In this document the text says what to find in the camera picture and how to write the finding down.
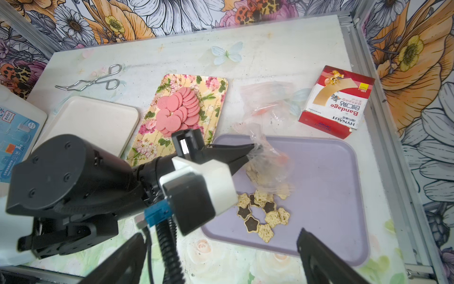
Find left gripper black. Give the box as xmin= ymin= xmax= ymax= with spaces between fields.
xmin=134 ymin=129 xmax=255 ymax=199

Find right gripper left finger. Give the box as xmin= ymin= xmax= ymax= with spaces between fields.
xmin=79 ymin=233 xmax=147 ymax=284

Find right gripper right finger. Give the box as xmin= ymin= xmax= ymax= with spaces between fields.
xmin=297 ymin=228 xmax=368 ymax=284

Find bag of mixed snacks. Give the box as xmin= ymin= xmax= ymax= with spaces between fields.
xmin=232 ymin=123 xmax=294 ymax=195

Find ziploc bag pink cookies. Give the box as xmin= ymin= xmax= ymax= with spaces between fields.
xmin=240 ymin=81 xmax=294 ymax=121

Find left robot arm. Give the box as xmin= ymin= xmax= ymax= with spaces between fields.
xmin=5 ymin=130 xmax=257 ymax=259

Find pile of pink cookies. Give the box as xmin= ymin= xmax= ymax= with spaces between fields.
xmin=154 ymin=87 xmax=201 ymax=138

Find pile of flower biscuits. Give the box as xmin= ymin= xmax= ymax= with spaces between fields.
xmin=236 ymin=161 xmax=292 ymax=244

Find lavender plastic tray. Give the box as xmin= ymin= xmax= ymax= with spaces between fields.
xmin=202 ymin=137 xmax=370 ymax=266

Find yellow floral tray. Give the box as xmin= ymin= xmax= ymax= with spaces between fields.
xmin=126 ymin=74 xmax=228 ymax=166

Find beige plastic tray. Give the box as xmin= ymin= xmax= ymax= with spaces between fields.
xmin=34 ymin=97 xmax=140 ymax=157

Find red white small box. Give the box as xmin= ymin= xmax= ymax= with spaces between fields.
xmin=299 ymin=65 xmax=375 ymax=139

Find metal scissors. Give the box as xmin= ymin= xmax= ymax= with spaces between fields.
xmin=54 ymin=64 xmax=122 ymax=92

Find blue lidded storage box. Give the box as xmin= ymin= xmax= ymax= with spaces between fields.
xmin=1 ymin=85 xmax=47 ymax=197

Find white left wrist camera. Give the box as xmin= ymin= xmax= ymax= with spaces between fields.
xmin=158 ymin=157 xmax=238 ymax=235

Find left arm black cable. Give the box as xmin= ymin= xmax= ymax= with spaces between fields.
xmin=141 ymin=216 xmax=187 ymax=284

